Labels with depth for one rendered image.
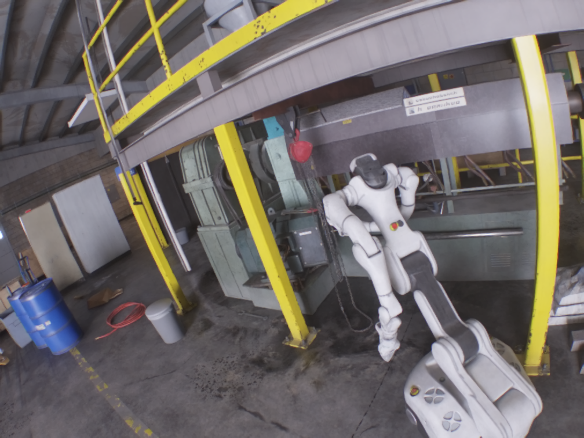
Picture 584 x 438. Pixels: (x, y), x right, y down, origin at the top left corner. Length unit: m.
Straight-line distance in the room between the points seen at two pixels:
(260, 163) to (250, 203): 1.07
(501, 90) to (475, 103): 0.22
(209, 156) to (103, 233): 5.10
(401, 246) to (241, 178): 1.06
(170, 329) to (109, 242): 4.81
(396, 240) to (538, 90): 0.89
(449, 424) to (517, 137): 1.79
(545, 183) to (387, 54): 0.87
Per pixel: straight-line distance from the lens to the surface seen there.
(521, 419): 1.41
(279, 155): 2.99
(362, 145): 2.52
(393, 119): 2.41
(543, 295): 1.70
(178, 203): 7.25
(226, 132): 1.95
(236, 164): 1.96
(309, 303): 2.68
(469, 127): 2.32
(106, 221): 7.71
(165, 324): 3.14
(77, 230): 7.51
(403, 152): 2.43
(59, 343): 4.54
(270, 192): 3.46
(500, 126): 2.32
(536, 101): 1.36
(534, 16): 1.43
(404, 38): 1.43
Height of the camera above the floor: 1.57
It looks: 17 degrees down
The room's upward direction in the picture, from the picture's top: 18 degrees counter-clockwise
